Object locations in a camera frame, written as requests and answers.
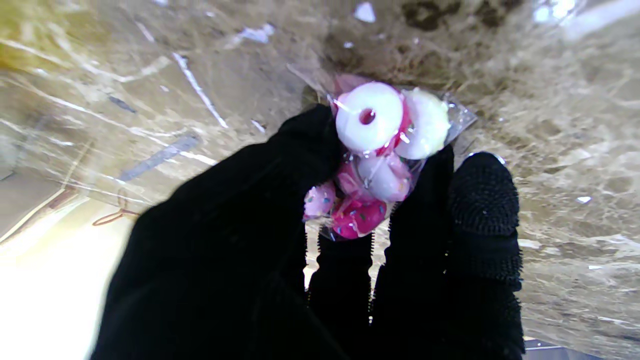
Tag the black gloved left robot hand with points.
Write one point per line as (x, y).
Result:
(225, 260)

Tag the pink white candies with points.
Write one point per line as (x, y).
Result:
(370, 130)

